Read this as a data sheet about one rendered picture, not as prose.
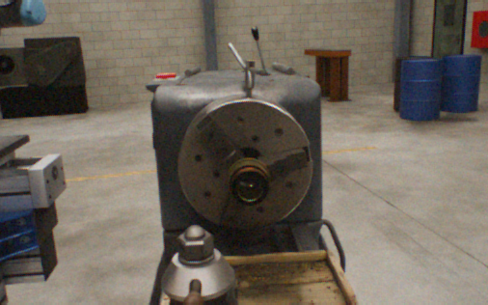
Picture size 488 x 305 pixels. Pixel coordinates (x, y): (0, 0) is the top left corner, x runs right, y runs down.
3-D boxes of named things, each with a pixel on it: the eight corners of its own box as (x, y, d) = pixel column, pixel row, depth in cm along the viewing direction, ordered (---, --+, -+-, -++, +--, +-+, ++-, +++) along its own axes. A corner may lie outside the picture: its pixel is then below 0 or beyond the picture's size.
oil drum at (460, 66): (430, 108, 787) (433, 56, 764) (461, 105, 799) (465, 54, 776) (453, 114, 731) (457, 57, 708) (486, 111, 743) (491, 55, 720)
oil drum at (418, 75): (392, 116, 740) (393, 60, 717) (424, 113, 752) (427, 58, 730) (412, 122, 684) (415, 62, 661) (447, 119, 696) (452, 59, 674)
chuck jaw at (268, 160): (256, 151, 109) (305, 140, 108) (259, 171, 110) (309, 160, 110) (259, 163, 98) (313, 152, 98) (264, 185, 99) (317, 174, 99)
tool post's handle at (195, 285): (186, 293, 47) (184, 276, 46) (205, 292, 47) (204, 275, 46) (182, 320, 42) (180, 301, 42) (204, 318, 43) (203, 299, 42)
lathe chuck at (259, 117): (179, 214, 118) (181, 92, 110) (301, 217, 120) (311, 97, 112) (176, 228, 109) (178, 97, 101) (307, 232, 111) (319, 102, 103)
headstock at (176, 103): (175, 171, 183) (165, 72, 173) (292, 163, 185) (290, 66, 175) (153, 233, 126) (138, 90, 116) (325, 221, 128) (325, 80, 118)
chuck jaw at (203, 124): (229, 161, 109) (194, 125, 106) (244, 148, 108) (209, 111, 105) (230, 175, 98) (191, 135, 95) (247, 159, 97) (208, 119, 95)
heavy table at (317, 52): (304, 93, 1066) (303, 49, 1041) (321, 92, 1075) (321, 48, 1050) (331, 102, 915) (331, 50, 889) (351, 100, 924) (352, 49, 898)
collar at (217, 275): (166, 266, 54) (163, 243, 53) (233, 262, 54) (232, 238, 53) (156, 305, 46) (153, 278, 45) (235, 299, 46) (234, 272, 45)
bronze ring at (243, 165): (225, 155, 99) (225, 167, 90) (267, 153, 99) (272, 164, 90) (228, 196, 101) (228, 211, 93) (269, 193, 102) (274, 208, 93)
